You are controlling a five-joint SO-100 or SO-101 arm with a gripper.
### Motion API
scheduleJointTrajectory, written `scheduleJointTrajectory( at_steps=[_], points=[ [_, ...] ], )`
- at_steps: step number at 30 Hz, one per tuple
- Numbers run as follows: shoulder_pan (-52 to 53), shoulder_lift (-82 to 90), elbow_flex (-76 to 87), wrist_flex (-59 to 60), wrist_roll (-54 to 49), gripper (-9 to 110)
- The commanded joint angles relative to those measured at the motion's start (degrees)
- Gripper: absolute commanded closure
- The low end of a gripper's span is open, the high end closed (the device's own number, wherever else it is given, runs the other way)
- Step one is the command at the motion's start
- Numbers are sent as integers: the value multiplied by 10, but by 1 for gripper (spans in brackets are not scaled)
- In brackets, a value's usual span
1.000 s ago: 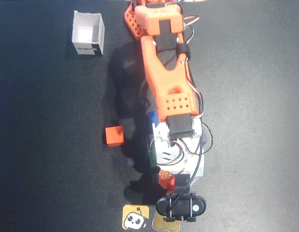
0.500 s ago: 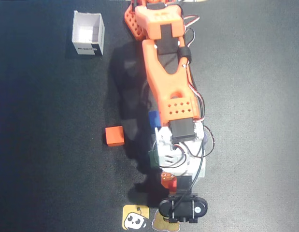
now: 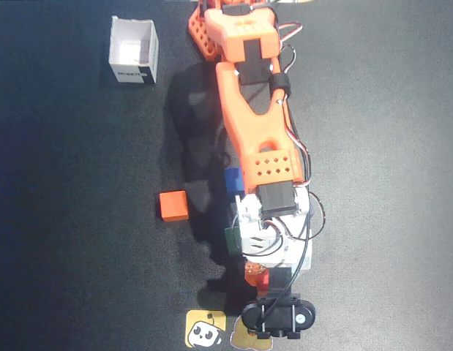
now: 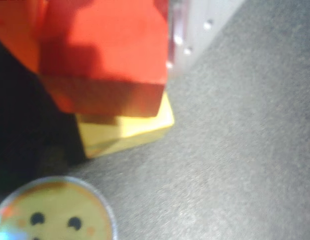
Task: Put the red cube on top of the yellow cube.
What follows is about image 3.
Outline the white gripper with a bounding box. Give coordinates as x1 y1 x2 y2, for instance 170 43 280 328
239 215 313 289

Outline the black table mat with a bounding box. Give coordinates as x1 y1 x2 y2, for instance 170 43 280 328
0 0 453 351

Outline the yellow robot face sticker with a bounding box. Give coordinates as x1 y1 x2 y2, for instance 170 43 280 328
184 309 228 349

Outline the green wooden cube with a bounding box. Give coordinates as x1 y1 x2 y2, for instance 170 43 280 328
224 226 244 257

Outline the orange wooden cube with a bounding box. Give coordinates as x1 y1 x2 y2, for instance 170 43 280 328
158 189 190 223

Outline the white servo cable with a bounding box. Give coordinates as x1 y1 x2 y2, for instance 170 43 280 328
277 22 314 186

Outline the white open cardboard box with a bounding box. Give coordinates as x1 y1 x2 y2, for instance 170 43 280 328
108 15 160 85

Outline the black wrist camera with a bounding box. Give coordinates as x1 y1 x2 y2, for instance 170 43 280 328
240 292 317 341

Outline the hugging face emoji sticker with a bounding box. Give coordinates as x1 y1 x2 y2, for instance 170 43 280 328
230 316 274 349

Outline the blue wooden cube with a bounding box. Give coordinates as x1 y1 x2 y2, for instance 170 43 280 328
225 167 246 195

